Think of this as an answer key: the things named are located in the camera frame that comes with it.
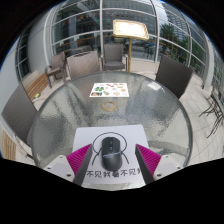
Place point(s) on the wooden slat bench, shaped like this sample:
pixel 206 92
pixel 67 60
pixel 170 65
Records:
pixel 7 146
pixel 36 86

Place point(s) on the gold-framed sign stand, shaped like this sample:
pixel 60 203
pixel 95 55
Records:
pixel 130 29

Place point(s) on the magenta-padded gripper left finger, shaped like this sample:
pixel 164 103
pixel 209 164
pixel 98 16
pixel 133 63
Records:
pixel 61 166

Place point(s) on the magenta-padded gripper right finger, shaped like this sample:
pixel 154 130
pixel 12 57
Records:
pixel 165 165

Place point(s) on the colourful printed menu card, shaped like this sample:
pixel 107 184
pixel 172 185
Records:
pixel 108 90

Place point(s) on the dark brown wicker chair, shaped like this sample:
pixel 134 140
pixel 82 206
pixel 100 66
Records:
pixel 175 75

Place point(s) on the black computer mouse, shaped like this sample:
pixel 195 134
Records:
pixel 111 155

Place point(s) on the black metal chairs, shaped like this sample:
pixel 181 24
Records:
pixel 215 110

